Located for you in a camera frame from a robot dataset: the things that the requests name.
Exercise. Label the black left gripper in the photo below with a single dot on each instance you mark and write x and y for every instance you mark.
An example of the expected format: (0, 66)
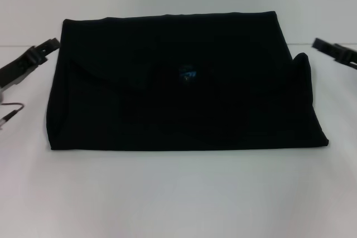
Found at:
(19, 68)

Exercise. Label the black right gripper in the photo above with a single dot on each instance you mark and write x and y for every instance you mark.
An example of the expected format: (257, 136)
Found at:
(347, 55)

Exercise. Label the black shirt with FREE print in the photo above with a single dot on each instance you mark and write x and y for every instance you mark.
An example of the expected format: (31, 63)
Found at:
(178, 96)

